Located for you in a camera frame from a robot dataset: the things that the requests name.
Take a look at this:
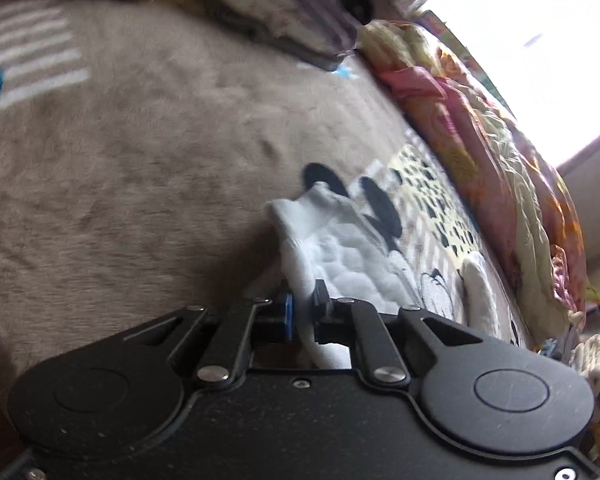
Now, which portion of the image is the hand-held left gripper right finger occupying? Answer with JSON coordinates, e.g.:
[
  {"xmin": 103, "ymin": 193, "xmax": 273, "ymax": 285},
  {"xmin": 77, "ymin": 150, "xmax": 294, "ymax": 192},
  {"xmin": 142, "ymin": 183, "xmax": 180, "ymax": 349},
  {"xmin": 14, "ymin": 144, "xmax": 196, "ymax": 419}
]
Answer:
[{"xmin": 311, "ymin": 279, "xmax": 484, "ymax": 387}]

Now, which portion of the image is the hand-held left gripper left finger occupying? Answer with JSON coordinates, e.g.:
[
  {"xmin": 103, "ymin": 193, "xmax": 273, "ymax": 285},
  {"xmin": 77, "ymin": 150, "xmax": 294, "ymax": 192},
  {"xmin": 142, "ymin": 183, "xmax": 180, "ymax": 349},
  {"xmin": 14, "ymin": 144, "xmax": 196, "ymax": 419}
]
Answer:
[{"xmin": 122, "ymin": 291, "xmax": 296, "ymax": 388}]

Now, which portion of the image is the white sock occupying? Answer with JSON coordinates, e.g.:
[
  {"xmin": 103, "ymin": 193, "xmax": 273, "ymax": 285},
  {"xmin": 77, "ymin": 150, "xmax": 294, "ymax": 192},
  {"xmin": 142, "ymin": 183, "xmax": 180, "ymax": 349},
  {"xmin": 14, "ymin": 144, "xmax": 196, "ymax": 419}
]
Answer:
[{"xmin": 264, "ymin": 180, "xmax": 423, "ymax": 370}]

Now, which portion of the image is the pile of pale clothes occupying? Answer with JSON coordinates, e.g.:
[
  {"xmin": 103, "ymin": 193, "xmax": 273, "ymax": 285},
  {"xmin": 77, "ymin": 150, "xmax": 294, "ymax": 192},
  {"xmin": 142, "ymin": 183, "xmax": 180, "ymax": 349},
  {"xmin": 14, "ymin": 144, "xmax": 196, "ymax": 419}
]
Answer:
[{"xmin": 534, "ymin": 305, "xmax": 600, "ymax": 443}]

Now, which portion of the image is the floral pink yellow quilt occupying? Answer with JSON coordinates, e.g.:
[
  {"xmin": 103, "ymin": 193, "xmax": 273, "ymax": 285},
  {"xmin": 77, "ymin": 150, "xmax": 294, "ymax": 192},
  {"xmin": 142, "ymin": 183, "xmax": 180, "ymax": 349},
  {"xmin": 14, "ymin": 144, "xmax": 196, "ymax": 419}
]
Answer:
[{"xmin": 359, "ymin": 19, "xmax": 600, "ymax": 328}]

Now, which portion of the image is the grey folded blanket pile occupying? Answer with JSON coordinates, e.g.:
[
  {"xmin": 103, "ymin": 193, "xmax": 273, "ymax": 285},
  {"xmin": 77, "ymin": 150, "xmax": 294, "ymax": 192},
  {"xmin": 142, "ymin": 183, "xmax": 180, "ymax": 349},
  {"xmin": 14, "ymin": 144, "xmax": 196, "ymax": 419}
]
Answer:
[{"xmin": 200, "ymin": 0, "xmax": 377, "ymax": 74}]

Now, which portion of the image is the bright window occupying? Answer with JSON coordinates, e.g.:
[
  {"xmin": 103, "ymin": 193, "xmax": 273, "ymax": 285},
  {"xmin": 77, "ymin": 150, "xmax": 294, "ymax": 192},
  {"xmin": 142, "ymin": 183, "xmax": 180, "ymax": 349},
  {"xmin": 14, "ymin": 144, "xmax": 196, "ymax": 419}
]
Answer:
[{"xmin": 414, "ymin": 0, "xmax": 600, "ymax": 170}]

